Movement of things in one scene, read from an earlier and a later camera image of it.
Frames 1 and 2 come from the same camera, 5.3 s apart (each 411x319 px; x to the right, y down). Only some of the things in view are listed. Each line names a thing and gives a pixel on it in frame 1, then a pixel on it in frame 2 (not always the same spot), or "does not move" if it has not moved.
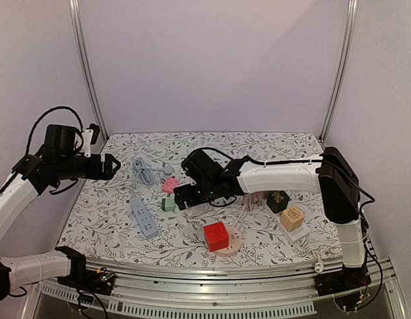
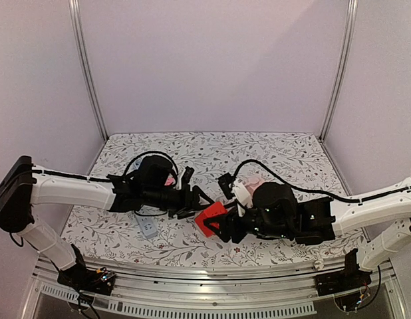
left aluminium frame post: [75, 14] does not move
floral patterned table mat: [132, 214] does not move
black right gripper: [180, 196] -> [235, 224]
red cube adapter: [216, 236] -> [215, 210]
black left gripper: [96, 173] -> [192, 205]
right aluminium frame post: [348, 46] does not move
